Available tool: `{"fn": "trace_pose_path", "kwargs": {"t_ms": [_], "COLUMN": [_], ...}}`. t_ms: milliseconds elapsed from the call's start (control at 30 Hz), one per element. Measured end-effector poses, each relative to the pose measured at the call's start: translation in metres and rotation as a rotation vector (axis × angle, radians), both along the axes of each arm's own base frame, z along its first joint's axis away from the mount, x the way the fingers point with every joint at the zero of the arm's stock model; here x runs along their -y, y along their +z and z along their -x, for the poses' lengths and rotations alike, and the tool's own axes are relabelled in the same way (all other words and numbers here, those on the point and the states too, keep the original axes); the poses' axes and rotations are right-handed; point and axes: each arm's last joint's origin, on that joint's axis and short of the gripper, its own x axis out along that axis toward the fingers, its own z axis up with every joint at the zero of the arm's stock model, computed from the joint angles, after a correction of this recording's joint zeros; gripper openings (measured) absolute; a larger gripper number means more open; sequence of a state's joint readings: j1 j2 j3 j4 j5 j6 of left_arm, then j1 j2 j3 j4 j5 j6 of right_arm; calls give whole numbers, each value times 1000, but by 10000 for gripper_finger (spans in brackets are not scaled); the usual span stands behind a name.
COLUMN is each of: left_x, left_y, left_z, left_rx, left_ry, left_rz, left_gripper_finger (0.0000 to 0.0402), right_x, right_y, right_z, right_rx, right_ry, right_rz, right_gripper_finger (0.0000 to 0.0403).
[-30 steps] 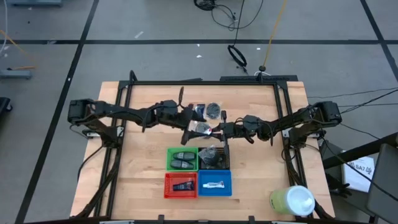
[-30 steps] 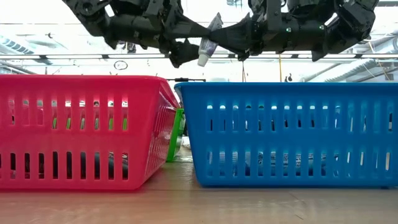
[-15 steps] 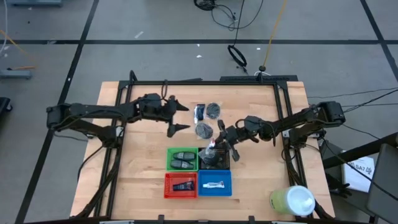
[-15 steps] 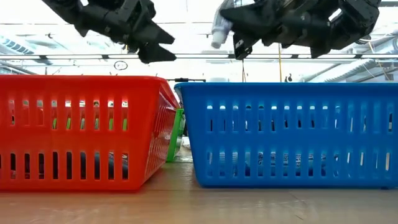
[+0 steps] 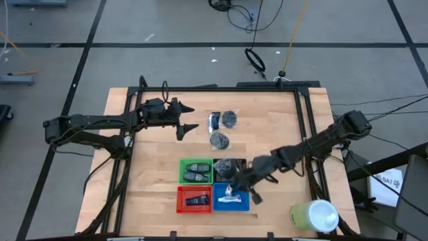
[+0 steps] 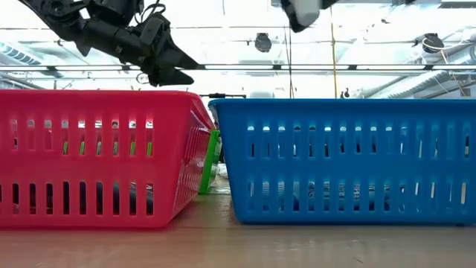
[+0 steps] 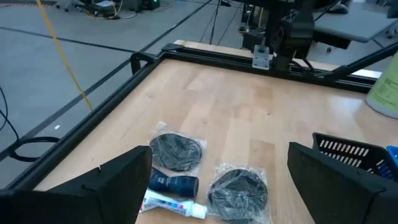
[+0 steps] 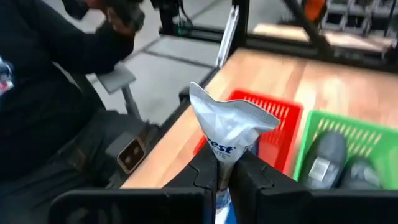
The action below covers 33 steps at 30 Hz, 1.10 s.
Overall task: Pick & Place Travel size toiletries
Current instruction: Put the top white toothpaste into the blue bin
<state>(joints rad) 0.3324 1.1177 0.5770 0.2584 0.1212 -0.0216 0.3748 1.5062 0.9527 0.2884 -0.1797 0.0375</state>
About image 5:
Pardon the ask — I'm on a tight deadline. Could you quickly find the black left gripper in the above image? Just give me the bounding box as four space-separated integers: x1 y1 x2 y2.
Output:
142 97 199 141

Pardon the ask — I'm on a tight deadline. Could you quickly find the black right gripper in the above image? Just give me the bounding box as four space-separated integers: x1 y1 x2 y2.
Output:
233 150 285 205

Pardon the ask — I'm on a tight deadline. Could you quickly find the striped toothpaste tube white cap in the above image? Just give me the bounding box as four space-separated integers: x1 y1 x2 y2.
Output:
217 195 243 204

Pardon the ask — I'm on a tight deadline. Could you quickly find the black round loofah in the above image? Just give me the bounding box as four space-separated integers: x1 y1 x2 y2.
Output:
209 131 231 151
221 109 239 130
213 159 239 180

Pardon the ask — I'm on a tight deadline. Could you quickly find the grey Dove roll-on deodorant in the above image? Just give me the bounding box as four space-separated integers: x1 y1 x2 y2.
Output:
183 171 210 183
185 163 211 173

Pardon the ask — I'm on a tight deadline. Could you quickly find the black squeeze tube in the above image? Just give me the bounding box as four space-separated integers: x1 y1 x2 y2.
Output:
185 194 211 206
207 111 222 132

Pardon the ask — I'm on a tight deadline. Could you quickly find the blue plastic slotted basket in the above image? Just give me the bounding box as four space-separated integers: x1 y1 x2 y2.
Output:
212 182 251 212

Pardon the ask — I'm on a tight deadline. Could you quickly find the black plastic slotted basket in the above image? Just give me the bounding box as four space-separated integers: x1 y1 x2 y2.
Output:
213 158 248 184

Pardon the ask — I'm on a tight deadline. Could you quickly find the black squeeze tube in bag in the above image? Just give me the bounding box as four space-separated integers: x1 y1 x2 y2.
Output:
207 111 222 132

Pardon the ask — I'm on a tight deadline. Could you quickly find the green plastic slotted basket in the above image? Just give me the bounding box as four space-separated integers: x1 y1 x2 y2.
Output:
179 158 214 185

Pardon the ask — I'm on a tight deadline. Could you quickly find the red plastic slotted basket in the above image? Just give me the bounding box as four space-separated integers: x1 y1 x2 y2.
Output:
176 185 213 214

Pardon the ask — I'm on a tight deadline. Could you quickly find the white cardboard box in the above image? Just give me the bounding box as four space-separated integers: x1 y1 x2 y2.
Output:
367 162 405 208

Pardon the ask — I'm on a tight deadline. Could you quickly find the blue-grey flat object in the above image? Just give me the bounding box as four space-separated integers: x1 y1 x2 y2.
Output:
6 0 68 8

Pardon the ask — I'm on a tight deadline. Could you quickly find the black aluminium table frame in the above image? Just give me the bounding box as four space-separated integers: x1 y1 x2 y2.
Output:
78 75 361 241

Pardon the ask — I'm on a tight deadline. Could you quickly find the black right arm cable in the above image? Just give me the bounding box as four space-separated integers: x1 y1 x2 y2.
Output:
265 147 308 185

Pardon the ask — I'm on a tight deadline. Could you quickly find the black mounting rail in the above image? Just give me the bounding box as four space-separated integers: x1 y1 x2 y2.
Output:
236 80 321 90

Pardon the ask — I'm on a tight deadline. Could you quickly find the black hanging cable with coil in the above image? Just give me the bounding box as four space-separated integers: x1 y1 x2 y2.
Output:
245 0 268 81

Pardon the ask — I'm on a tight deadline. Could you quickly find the tangled black floor cable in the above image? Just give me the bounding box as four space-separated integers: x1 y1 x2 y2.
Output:
208 0 285 34

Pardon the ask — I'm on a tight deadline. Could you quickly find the yellow hanging cable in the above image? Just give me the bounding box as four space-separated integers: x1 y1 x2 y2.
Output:
282 0 310 73

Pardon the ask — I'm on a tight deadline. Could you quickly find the grey flat base plate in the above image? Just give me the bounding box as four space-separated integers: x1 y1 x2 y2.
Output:
0 75 35 86

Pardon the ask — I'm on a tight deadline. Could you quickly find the long black floor cable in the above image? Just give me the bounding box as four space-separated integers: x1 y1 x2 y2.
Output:
366 96 428 123

